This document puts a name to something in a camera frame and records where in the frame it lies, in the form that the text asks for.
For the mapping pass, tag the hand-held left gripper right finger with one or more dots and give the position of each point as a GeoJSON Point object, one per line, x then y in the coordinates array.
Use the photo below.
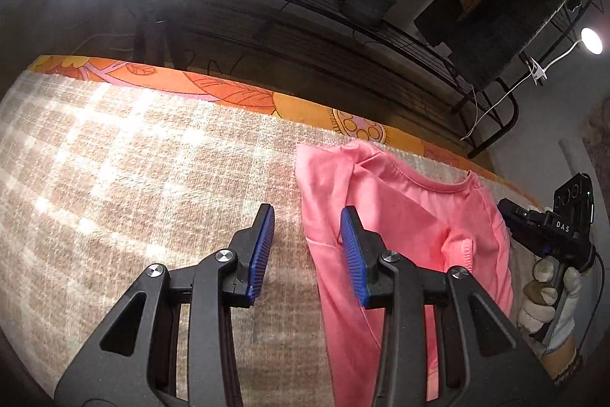
{"type": "Point", "coordinates": [351, 254]}

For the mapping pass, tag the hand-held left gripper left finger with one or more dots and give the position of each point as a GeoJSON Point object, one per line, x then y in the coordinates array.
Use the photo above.
{"type": "Point", "coordinates": [259, 254]}

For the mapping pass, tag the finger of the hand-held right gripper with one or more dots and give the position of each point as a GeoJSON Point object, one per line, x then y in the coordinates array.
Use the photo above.
{"type": "Point", "coordinates": [512, 210]}
{"type": "Point", "coordinates": [524, 237]}

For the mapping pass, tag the pink t-shirt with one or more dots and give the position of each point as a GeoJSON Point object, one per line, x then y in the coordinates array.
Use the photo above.
{"type": "Point", "coordinates": [324, 197]}

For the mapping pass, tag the person's right forearm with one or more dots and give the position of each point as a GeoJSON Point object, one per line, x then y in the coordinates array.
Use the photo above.
{"type": "Point", "coordinates": [562, 359]}

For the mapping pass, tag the person's right hand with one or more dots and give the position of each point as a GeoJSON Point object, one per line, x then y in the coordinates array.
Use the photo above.
{"type": "Point", "coordinates": [536, 316]}

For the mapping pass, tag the orange floral bed sheet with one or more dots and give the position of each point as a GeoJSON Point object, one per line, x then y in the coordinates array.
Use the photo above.
{"type": "Point", "coordinates": [238, 94]}

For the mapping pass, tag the beige checked blanket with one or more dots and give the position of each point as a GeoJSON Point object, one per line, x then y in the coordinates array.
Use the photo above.
{"type": "Point", "coordinates": [119, 173]}

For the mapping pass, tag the grey plaid coat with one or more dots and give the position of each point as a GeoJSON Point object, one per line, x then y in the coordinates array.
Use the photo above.
{"type": "Point", "coordinates": [500, 30]}

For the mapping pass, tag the white clip lamp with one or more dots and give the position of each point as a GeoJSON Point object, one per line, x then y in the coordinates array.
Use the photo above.
{"type": "Point", "coordinates": [591, 40]}

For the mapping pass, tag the black metal tube frame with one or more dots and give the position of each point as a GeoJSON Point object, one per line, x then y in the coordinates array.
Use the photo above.
{"type": "Point", "coordinates": [510, 121]}

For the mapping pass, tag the landscape wall poster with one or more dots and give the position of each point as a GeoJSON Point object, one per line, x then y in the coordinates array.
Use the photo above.
{"type": "Point", "coordinates": [598, 130]}

